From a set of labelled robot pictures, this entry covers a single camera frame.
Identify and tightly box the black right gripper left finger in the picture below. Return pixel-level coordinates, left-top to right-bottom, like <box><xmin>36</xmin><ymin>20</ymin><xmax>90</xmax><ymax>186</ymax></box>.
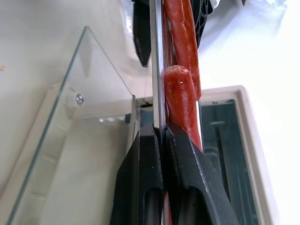
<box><xmin>110</xmin><ymin>123</ymin><xmax>165</xmax><ymax>225</ymax></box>

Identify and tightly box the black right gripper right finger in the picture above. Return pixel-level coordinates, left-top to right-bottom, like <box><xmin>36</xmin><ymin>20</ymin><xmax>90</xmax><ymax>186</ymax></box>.
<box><xmin>163</xmin><ymin>123</ymin><xmax>240</xmax><ymax>225</ymax></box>

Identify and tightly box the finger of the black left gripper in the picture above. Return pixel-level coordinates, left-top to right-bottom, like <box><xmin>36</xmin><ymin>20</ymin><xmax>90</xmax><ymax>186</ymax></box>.
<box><xmin>191</xmin><ymin>0</ymin><xmax>215</xmax><ymax>49</ymax></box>
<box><xmin>132</xmin><ymin>0</ymin><xmax>152</xmax><ymax>68</ymax></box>

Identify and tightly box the glass toaster oven door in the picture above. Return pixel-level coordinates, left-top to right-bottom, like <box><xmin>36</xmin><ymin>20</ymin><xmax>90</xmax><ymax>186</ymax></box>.
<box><xmin>6</xmin><ymin>26</ymin><xmax>141</xmax><ymax>225</ymax></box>

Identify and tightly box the long red sausage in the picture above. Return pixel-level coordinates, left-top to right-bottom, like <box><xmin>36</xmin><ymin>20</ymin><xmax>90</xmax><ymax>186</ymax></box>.
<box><xmin>163</xmin><ymin>0</ymin><xmax>203</xmax><ymax>99</ymax></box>

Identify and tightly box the short red sausage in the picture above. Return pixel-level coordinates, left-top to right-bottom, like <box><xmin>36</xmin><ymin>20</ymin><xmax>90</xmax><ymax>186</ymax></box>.
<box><xmin>163</xmin><ymin>65</ymin><xmax>203</xmax><ymax>152</ymax></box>

